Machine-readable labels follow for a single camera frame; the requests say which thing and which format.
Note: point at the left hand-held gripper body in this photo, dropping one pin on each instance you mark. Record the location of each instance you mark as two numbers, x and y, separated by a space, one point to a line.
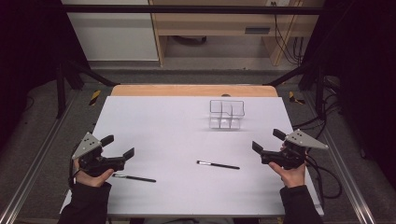
87 145

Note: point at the white cabinet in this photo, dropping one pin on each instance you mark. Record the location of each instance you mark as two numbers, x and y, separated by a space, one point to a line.
112 34

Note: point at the black horizontal frame bar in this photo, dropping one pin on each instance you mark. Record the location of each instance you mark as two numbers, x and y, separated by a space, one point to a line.
186 9

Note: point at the yellow black floor tape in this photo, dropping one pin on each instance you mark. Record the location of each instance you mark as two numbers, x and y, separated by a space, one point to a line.
95 97
292 97

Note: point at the black metal stand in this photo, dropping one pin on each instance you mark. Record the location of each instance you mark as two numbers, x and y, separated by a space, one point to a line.
61 90
319 90

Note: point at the person's right hand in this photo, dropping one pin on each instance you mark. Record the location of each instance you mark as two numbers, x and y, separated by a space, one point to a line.
292 175

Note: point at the aluminium rail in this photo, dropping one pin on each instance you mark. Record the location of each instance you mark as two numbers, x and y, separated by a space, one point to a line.
34 168
348 186

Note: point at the wooden desk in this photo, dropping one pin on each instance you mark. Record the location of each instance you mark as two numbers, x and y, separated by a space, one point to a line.
214 23

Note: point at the black pen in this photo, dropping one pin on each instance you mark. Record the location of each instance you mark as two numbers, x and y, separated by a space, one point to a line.
134 178
218 165

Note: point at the person's left hand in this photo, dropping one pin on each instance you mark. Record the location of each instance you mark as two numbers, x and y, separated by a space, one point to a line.
90 179

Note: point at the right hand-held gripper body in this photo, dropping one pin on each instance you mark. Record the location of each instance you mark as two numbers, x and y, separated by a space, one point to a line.
300 138

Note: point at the black curtain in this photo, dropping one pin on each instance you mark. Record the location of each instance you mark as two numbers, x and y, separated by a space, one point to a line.
28 62
367 77

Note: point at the clear acrylic pen holder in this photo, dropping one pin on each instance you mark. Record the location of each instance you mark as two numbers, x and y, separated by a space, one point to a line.
226 113

